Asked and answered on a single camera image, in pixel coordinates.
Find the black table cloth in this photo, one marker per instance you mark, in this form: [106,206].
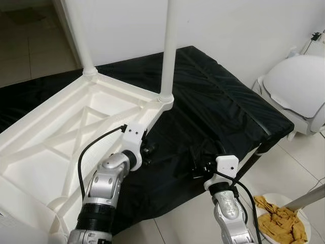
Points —
[218,101]

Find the black metal table leg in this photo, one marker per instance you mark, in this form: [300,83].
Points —
[251,160]

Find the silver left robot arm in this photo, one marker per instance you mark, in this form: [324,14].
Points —
[104,178]

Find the black wall plug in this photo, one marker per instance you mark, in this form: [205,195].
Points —
[316,35]

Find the white plastic table top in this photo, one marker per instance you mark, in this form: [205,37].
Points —
[40,152]

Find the white round plate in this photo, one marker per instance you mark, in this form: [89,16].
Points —
[306,219]

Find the yellow crumpled cloth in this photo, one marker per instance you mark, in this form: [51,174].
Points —
[279,226]

